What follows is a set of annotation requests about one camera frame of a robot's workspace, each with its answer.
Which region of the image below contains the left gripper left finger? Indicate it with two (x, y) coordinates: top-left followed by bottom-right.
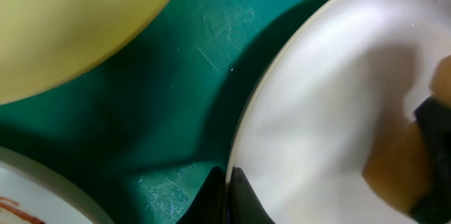
(177, 166), (226, 224)

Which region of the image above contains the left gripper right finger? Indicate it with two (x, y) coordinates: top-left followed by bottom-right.
(228, 167), (274, 224)

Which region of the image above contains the white plate with pink rim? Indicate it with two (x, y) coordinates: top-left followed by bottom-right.
(228, 0), (450, 223)

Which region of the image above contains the green yellow sponge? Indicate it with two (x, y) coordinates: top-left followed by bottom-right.
(363, 57), (450, 224)

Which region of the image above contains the yellow-green plate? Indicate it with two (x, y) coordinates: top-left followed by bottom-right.
(1, 0), (170, 104)

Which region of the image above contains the teal plastic tray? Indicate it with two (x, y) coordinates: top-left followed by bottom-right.
(1, 0), (327, 223)

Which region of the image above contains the white plate front left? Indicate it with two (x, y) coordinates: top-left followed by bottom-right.
(1, 147), (113, 224)

